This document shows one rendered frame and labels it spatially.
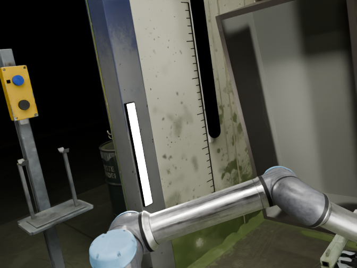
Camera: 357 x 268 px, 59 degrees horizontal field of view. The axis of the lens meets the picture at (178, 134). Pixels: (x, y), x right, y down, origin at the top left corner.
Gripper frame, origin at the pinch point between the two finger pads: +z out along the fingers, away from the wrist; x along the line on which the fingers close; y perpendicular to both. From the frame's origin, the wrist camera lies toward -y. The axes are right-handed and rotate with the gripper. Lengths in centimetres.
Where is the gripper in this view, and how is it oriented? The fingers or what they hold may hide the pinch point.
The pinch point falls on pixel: (333, 254)
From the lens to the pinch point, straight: 166.5
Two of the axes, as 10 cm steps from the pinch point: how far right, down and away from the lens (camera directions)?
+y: 2.3, 9.6, 1.7
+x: 6.5, -2.8, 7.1
